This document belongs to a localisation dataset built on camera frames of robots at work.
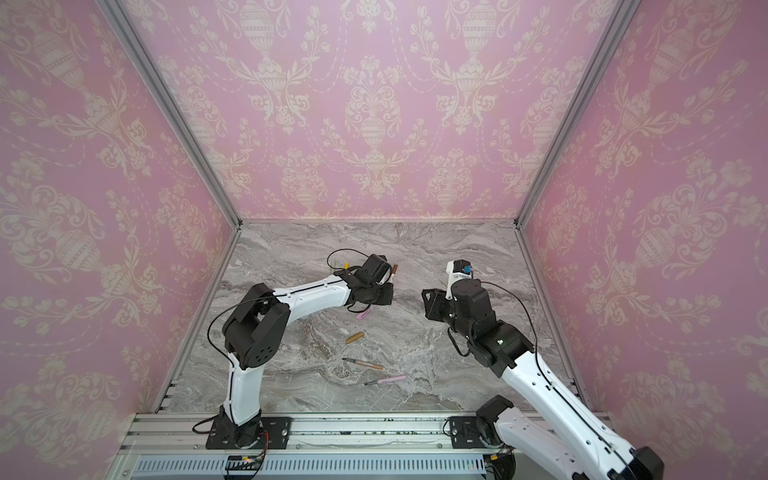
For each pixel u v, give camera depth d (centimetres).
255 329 52
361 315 95
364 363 85
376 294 82
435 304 64
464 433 73
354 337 90
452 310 60
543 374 47
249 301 53
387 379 83
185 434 76
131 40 74
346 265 107
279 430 75
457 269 66
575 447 41
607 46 73
